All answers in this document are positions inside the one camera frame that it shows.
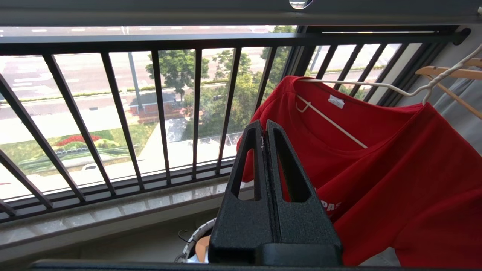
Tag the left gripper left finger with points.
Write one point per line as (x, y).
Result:
(241, 226)

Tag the black metal window railing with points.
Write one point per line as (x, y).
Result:
(158, 113)

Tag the grey clothes rail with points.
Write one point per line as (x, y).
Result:
(226, 13)

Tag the laundry basket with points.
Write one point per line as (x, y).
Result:
(196, 244)

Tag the wooden hanger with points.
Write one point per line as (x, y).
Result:
(448, 75)

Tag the marble window sill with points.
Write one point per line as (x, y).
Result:
(113, 210)

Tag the grey garment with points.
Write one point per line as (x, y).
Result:
(463, 109)

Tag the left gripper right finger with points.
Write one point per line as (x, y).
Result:
(305, 226)

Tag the red t-shirt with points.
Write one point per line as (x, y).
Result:
(395, 169)

